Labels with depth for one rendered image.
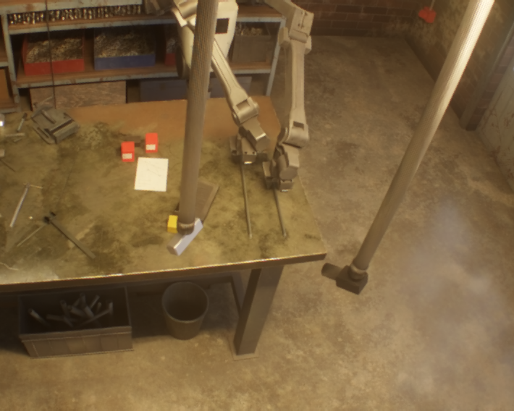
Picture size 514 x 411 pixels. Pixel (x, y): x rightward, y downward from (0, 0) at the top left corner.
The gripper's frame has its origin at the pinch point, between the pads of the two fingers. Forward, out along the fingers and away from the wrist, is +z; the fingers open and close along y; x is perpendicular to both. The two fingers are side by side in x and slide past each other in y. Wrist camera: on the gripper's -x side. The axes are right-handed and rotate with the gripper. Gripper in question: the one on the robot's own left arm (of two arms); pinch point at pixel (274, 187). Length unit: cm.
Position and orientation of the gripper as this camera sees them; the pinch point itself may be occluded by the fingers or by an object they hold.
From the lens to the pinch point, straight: 194.1
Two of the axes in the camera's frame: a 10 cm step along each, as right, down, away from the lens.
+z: -1.5, 6.5, 7.5
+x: -1.6, -7.6, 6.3
